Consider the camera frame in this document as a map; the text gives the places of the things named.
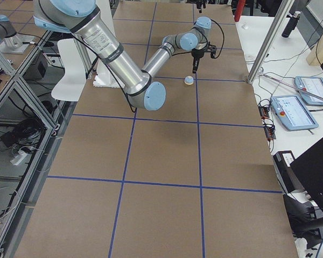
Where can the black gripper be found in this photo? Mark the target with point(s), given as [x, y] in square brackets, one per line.
[197, 54]

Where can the blue and cream bell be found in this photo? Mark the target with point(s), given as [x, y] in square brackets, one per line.
[189, 80]

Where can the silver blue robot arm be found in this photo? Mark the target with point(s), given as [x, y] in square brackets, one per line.
[10, 41]
[83, 18]

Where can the red object at edge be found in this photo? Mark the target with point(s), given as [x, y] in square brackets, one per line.
[239, 9]

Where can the orange circuit board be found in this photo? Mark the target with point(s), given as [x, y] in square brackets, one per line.
[264, 111]

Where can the black bottle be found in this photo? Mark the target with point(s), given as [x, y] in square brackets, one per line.
[291, 24]

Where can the near blue teach pendant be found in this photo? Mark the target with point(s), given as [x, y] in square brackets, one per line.
[293, 113]

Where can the blue teach pendant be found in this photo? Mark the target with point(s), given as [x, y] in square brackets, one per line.
[310, 89]
[293, 113]

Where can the far blue teach pendant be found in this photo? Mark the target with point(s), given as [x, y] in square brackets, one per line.
[310, 89]

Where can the brown paper table cover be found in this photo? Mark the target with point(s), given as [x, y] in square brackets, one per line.
[193, 179]

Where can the white plastic chair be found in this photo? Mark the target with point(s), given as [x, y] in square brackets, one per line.
[70, 87]

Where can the black desktop box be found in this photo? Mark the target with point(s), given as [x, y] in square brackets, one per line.
[287, 178]

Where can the black laptop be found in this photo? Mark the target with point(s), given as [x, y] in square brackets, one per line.
[308, 168]

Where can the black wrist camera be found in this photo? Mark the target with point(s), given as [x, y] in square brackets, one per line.
[211, 49]

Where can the white camera stand column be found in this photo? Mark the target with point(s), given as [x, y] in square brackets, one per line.
[103, 76]

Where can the aluminium frame post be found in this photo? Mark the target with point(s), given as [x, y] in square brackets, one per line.
[270, 36]

